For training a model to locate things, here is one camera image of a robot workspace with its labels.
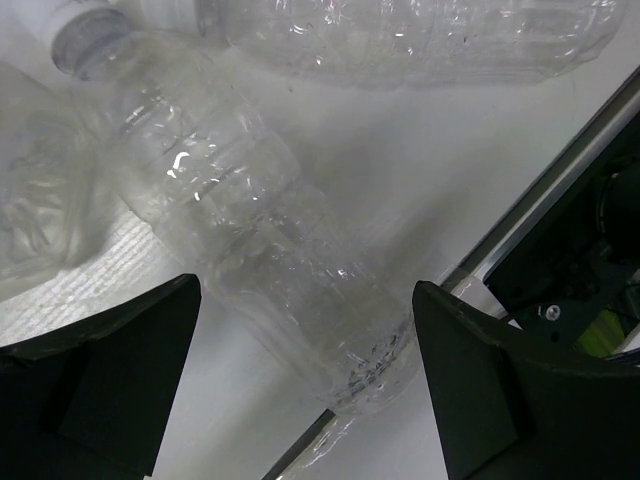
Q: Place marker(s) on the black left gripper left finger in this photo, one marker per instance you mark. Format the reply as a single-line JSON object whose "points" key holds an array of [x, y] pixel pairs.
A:
{"points": [[91, 400]]}

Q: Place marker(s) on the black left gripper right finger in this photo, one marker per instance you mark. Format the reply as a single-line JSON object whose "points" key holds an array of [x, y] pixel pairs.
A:
{"points": [[509, 405]]}

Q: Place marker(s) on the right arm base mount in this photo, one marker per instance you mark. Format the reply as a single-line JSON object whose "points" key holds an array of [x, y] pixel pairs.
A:
{"points": [[563, 263]]}

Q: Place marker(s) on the white label clear bottle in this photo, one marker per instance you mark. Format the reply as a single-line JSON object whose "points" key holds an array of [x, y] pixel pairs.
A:
{"points": [[52, 218]]}

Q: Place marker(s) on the clear crushed plastic bottle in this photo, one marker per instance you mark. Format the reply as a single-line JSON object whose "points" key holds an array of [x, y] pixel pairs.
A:
{"points": [[392, 44]]}

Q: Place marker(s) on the clear upright-lying bottle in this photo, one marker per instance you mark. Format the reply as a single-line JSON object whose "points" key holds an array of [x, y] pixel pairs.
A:
{"points": [[225, 195]]}

